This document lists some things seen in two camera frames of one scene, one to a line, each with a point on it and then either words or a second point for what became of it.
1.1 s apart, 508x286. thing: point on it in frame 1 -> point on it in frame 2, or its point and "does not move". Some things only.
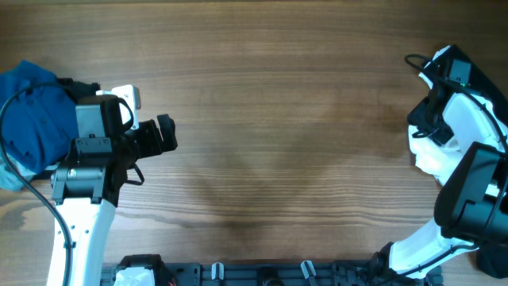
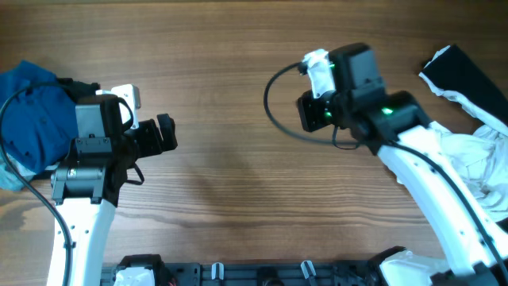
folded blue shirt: [40, 124] does not move
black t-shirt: [463, 68] does not move
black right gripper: [421, 115] -> [310, 114]
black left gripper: [156, 146] does not move
